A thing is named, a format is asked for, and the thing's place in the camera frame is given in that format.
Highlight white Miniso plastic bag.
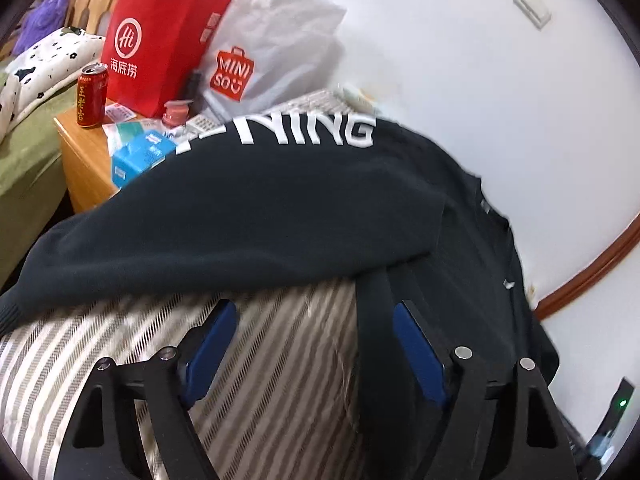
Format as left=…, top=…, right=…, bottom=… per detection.
left=198, top=0, right=346, bottom=122

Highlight wooden bedside table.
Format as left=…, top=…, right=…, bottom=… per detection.
left=53, top=106, right=117, bottom=214

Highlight blue tissue pack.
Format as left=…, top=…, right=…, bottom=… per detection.
left=111, top=130, right=177, bottom=188

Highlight pink lidded bottle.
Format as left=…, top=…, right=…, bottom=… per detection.
left=162, top=100, right=193, bottom=129

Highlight striped beige quilt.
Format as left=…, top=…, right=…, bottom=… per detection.
left=1, top=276, right=368, bottom=479

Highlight green bed sheet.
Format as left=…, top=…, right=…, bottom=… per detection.
left=1, top=84, right=76, bottom=282

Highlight purple plush item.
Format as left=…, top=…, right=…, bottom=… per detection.
left=12, top=0, right=68, bottom=56

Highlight white spotted pillow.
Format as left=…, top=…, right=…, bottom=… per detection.
left=1, top=27, right=105, bottom=140

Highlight brown wooden door frame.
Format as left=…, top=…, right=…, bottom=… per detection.
left=535, top=216, right=640, bottom=321

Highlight black long-sleeve sweatshirt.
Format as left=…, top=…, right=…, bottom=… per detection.
left=1, top=113, right=560, bottom=479

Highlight white wall switch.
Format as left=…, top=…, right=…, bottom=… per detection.
left=512, top=0, right=552, bottom=30

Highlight red drink can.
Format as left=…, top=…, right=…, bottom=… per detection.
left=76, top=63, right=108, bottom=128

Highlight red paper shopping bag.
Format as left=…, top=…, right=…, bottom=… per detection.
left=101, top=0, right=232, bottom=117

